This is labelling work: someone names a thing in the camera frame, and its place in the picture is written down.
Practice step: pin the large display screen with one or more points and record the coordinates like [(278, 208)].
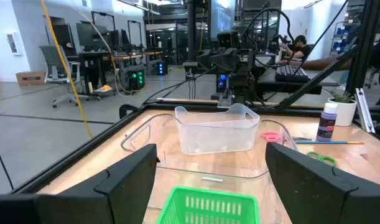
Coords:
[(222, 18)]

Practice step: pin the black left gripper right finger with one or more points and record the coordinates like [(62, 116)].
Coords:
[(311, 193)]

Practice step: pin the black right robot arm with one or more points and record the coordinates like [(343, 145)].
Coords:
[(239, 87)]

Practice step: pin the silver aluminium extrusion bar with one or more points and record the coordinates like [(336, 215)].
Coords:
[(365, 112)]

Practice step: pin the frosted plastic bin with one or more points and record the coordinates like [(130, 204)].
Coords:
[(217, 137)]

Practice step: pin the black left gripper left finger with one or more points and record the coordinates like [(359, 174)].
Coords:
[(124, 193)]

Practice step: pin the black keyboard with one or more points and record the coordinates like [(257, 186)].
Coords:
[(290, 74)]

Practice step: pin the blue paintbrush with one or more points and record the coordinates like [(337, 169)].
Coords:
[(326, 142)]

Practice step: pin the clear plastic bin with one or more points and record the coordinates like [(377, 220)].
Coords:
[(208, 168)]

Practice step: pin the computer tower with green lights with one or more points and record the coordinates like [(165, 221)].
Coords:
[(136, 80)]

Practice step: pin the black table clamp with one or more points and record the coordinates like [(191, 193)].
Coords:
[(127, 109)]

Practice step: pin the purple paint bottle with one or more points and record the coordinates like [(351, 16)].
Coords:
[(326, 124)]

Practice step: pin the green plastic basket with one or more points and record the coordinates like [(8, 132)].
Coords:
[(208, 211)]

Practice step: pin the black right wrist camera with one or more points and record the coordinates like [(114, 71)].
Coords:
[(228, 40)]

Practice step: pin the black table frame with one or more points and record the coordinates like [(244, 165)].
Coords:
[(68, 161)]

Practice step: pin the grey office chair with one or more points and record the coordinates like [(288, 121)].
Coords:
[(54, 67)]

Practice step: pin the cardboard box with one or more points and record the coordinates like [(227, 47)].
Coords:
[(31, 78)]

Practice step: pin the computer tower with blue lights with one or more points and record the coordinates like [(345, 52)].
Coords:
[(161, 68)]

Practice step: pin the person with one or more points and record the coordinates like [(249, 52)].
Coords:
[(326, 63), (298, 48)]

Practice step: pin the white potted succulent plant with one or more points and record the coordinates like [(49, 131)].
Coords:
[(343, 112)]

